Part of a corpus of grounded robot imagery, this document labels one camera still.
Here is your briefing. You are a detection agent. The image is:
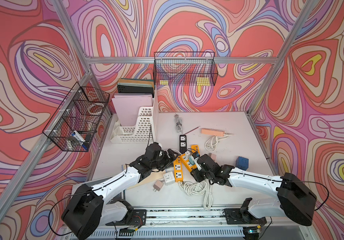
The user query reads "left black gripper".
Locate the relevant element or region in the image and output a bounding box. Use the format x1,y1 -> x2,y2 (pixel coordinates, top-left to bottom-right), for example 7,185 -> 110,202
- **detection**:
149,148 -> 179,171

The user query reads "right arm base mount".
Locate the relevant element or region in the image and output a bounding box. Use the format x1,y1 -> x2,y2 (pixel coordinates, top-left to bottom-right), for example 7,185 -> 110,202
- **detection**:
223,209 -> 267,226

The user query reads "orange power strip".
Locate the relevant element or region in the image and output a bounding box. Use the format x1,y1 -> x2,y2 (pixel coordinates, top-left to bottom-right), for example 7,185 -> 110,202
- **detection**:
191,145 -> 200,154

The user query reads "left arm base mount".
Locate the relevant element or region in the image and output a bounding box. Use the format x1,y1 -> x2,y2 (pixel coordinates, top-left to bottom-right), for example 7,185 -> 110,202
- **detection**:
105,209 -> 147,227

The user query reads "pink folder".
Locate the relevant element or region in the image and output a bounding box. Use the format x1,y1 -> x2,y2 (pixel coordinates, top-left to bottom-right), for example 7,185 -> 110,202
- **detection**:
112,93 -> 153,127

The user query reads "yellow power strip with adapters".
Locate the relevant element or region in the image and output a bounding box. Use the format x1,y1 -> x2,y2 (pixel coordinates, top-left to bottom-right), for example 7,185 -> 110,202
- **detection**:
180,151 -> 197,172

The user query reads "white cable left strip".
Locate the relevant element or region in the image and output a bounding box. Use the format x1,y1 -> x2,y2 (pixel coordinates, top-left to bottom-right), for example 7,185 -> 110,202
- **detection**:
204,133 -> 233,153

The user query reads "teal plug adapter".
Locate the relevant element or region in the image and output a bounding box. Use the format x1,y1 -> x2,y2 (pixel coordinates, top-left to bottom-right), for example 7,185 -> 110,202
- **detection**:
189,156 -> 196,166

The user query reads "white coiled cable right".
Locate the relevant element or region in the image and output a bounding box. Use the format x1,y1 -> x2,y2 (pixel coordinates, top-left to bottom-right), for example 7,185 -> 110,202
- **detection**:
177,179 -> 214,210

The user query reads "white cube socket adapter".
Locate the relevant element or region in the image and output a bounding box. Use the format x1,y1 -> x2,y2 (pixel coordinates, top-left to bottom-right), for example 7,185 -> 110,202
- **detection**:
163,172 -> 176,186

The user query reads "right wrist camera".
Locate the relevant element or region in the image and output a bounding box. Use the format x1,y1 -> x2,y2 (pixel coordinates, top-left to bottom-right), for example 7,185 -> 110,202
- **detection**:
183,151 -> 201,172

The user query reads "dark books stack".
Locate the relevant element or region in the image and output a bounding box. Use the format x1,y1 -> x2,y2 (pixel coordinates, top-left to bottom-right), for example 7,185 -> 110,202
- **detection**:
117,78 -> 155,98

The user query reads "black wire basket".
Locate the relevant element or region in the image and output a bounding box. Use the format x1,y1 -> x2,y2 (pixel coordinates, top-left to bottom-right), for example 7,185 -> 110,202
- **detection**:
42,83 -> 110,152
153,51 -> 219,87

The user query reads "blue cube socket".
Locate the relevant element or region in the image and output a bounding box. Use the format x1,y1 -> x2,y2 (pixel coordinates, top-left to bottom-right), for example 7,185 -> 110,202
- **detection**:
235,157 -> 249,171

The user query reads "black wire basket back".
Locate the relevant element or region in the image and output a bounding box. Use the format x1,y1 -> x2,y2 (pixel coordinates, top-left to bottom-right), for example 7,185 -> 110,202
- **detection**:
153,51 -> 219,87

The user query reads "pink small plug adapter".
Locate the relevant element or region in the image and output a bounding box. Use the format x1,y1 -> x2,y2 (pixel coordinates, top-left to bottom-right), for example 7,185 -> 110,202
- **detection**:
153,180 -> 164,192

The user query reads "black wire basket left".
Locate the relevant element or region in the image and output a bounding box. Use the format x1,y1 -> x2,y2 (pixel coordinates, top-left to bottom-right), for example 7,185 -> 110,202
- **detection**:
42,83 -> 110,152

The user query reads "black power strip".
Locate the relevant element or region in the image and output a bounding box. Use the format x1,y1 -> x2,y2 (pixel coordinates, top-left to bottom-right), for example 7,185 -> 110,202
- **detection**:
179,135 -> 188,154

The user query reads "grey bundled cable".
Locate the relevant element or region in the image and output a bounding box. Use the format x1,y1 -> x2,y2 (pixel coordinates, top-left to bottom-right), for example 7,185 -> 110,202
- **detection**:
174,113 -> 184,134

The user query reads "pink power strip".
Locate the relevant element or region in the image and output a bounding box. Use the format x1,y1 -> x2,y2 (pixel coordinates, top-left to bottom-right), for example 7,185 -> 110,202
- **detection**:
201,128 -> 225,137

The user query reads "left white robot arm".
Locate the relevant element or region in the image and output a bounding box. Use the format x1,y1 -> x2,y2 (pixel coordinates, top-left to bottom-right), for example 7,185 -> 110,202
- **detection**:
61,142 -> 179,240

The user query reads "white plastic file organizer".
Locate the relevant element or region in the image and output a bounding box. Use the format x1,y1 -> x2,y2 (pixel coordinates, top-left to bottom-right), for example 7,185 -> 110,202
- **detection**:
110,92 -> 158,144

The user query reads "black white magazine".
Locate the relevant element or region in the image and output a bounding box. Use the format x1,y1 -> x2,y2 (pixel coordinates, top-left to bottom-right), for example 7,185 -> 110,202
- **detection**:
71,182 -> 99,195

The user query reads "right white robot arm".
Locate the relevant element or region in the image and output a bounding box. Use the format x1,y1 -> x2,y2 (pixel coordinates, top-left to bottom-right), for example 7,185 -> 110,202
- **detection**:
192,155 -> 317,226

